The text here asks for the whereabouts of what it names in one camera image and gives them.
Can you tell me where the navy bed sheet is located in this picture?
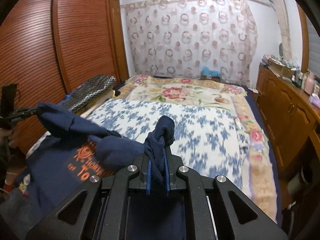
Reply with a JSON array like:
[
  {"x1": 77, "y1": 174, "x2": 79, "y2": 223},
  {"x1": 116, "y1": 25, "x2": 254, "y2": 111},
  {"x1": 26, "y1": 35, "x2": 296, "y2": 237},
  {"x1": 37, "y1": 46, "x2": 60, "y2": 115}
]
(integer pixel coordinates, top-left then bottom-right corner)
[{"x1": 244, "y1": 86, "x2": 284, "y2": 212}]

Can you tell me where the blue box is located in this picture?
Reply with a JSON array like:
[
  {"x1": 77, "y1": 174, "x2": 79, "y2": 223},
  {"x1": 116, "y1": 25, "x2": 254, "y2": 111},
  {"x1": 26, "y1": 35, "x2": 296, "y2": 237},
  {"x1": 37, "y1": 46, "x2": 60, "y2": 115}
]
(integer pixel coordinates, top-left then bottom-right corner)
[{"x1": 201, "y1": 66, "x2": 222, "y2": 82}]

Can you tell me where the wooden slatted wardrobe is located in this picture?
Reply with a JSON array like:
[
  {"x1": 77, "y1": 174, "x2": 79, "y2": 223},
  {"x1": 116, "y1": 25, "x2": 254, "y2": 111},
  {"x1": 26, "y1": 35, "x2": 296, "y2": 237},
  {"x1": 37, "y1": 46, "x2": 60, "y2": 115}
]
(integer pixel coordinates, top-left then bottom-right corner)
[{"x1": 0, "y1": 0, "x2": 129, "y2": 155}]

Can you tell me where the beige folded blanket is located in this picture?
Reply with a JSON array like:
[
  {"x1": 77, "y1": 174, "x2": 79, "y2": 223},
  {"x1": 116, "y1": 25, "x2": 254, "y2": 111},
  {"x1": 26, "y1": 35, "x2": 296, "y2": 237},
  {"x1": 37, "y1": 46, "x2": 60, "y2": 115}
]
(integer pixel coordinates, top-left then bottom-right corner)
[{"x1": 80, "y1": 89, "x2": 117, "y2": 118}]

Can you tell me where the open cardboard box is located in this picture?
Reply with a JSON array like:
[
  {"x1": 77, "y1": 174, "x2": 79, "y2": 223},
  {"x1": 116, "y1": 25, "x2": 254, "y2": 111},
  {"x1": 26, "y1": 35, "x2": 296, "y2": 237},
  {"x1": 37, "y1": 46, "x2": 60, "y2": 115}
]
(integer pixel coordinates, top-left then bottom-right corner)
[{"x1": 269, "y1": 61, "x2": 296, "y2": 78}]

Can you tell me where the wooden sideboard cabinet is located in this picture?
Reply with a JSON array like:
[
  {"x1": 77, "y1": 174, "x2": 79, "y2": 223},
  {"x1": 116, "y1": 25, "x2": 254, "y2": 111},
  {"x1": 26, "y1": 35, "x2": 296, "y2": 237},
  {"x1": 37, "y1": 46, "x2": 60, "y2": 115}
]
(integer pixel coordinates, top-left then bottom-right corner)
[{"x1": 256, "y1": 65, "x2": 320, "y2": 178}]

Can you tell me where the pink bottle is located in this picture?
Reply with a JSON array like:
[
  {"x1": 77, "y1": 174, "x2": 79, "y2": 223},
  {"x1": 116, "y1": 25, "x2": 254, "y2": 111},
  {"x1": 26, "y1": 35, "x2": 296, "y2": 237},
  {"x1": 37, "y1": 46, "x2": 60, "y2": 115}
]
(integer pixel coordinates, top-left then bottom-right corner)
[{"x1": 304, "y1": 71, "x2": 316, "y2": 95}]

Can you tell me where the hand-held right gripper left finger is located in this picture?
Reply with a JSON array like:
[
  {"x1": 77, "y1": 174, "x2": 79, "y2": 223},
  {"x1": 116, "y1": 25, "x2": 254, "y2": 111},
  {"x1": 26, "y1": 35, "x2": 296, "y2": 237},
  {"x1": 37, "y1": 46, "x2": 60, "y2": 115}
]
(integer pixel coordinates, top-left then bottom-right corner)
[{"x1": 25, "y1": 155, "x2": 153, "y2": 240}]

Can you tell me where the person's left hand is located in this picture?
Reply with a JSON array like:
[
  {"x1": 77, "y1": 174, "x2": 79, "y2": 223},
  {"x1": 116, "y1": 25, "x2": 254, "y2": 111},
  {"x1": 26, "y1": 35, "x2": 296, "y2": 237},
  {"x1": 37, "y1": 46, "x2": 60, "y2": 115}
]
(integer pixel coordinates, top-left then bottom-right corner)
[{"x1": 0, "y1": 128, "x2": 17, "y2": 148}]

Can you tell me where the pile of floral papers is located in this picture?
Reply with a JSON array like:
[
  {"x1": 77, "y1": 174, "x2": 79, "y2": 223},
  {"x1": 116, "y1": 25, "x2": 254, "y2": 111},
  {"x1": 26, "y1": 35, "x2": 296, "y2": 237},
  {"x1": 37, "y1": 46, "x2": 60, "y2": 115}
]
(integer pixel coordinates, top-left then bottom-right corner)
[{"x1": 261, "y1": 54, "x2": 300, "y2": 68}]

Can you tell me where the blue white floral quilt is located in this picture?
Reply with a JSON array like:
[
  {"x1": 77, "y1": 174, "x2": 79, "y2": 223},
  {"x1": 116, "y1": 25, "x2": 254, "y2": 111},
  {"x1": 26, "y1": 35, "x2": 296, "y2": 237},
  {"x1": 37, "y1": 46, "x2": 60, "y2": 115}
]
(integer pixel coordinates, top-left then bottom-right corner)
[{"x1": 82, "y1": 99, "x2": 250, "y2": 195}]

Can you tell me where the dark ring-patterned folded blanket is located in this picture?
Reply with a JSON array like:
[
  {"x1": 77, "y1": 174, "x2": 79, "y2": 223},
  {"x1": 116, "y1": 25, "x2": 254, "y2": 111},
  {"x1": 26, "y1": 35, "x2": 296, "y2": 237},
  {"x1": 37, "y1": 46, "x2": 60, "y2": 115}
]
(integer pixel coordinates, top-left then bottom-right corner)
[{"x1": 60, "y1": 74, "x2": 117, "y2": 115}]

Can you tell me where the beige curtain strip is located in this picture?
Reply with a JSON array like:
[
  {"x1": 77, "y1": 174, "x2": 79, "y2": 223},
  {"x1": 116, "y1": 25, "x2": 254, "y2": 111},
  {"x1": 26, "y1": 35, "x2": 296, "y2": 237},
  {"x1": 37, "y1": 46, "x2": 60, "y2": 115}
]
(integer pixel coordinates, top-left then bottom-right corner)
[{"x1": 272, "y1": 0, "x2": 292, "y2": 58}]

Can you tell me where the circle-patterned sheer curtain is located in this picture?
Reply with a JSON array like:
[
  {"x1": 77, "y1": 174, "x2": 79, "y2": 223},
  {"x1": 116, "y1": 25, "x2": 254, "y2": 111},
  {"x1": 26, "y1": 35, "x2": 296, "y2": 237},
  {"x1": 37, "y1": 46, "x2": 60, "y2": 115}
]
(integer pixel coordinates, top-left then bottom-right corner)
[{"x1": 121, "y1": 0, "x2": 258, "y2": 85}]

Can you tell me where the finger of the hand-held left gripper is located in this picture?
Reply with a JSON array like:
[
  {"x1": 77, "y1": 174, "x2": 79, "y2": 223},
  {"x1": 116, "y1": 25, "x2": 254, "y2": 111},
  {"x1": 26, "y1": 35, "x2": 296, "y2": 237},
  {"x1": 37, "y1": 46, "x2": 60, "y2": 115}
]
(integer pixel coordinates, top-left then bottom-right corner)
[{"x1": 11, "y1": 106, "x2": 43, "y2": 123}]

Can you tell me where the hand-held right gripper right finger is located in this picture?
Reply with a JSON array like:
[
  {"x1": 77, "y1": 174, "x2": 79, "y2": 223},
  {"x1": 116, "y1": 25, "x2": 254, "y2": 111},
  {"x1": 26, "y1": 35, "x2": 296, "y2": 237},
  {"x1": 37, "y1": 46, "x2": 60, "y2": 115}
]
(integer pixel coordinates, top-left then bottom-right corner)
[{"x1": 163, "y1": 147, "x2": 288, "y2": 240}]

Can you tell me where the cream rose floral blanket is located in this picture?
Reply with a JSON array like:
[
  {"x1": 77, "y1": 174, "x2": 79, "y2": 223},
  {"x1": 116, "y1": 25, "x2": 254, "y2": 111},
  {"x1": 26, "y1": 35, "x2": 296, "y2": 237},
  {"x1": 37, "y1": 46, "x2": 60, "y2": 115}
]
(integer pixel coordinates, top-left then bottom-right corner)
[{"x1": 117, "y1": 74, "x2": 278, "y2": 224}]

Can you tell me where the white round container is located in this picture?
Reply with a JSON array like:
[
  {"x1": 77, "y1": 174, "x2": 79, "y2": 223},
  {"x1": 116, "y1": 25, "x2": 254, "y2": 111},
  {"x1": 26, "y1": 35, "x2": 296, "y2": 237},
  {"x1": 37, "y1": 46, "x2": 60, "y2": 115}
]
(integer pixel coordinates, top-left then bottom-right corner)
[{"x1": 287, "y1": 165, "x2": 313, "y2": 196}]

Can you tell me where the navy t-shirt with orange print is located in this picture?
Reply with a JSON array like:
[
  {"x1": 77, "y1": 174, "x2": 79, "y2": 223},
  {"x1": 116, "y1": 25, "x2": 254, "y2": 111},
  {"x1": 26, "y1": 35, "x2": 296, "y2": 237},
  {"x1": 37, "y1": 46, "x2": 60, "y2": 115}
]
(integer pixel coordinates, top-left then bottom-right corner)
[{"x1": 0, "y1": 102, "x2": 187, "y2": 240}]

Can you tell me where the window with wooden frame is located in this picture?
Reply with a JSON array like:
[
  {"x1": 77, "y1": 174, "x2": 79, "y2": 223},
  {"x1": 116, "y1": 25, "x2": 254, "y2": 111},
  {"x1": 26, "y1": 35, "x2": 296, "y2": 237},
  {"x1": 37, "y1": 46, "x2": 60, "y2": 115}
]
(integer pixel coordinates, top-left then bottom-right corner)
[{"x1": 297, "y1": 2, "x2": 320, "y2": 79}]

